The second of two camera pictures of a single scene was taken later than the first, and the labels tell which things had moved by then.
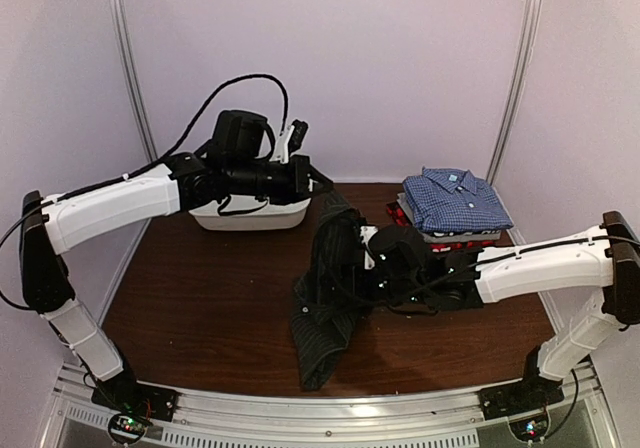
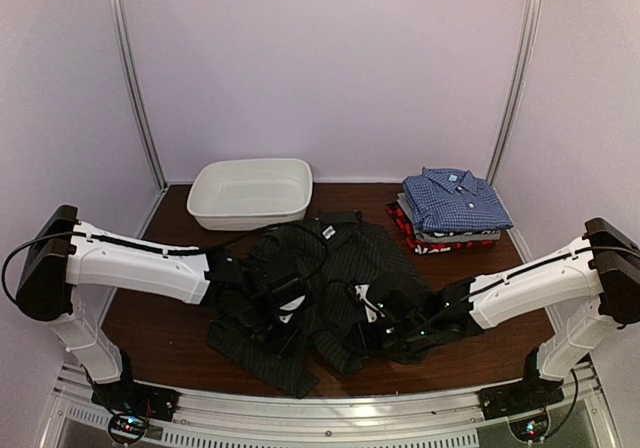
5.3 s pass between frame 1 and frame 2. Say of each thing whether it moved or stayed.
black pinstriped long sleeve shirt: moved
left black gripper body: moved
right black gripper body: moved
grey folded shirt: stayed
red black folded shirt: stayed
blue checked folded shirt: stayed
